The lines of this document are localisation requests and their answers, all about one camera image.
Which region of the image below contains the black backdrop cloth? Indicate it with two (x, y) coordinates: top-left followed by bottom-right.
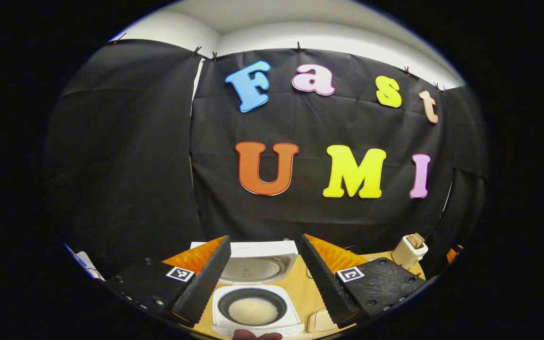
(43, 40), (487, 279)

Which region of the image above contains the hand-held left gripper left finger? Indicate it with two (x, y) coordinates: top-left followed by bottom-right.
(103, 235), (232, 327)

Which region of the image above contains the white toaster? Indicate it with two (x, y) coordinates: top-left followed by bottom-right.
(391, 233), (428, 270)

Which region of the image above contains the white device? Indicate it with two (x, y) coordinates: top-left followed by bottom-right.
(67, 245), (105, 281)

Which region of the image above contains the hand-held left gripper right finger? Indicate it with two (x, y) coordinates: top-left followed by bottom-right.
(299, 233), (429, 330)

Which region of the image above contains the white rice cooker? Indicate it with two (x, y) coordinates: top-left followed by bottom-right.
(190, 241), (305, 339)

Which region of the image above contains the white rice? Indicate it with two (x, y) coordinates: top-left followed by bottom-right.
(229, 297), (279, 325)

